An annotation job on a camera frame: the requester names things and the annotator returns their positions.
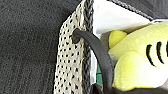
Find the small green item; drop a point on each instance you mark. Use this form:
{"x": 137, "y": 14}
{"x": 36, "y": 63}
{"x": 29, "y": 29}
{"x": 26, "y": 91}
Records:
{"x": 99, "y": 75}

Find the yellow white bird plush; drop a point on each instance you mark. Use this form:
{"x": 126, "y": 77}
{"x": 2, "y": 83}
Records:
{"x": 143, "y": 53}

